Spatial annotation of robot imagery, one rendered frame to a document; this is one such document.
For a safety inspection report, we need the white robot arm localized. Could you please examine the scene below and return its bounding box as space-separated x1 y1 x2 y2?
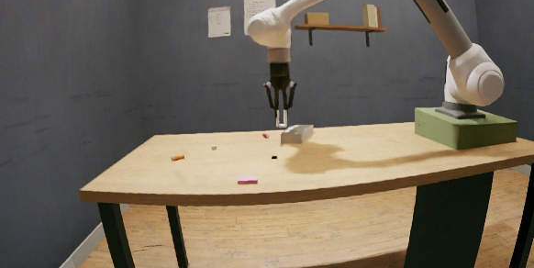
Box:
247 0 505 119

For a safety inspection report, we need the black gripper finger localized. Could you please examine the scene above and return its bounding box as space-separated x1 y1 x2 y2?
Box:
282 81 296 126
263 81 279 127

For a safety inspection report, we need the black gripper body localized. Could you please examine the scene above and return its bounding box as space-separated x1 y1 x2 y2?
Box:
269 63 291 90

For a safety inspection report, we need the pink flat block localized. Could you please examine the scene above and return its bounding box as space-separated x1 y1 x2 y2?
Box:
238 175 258 184

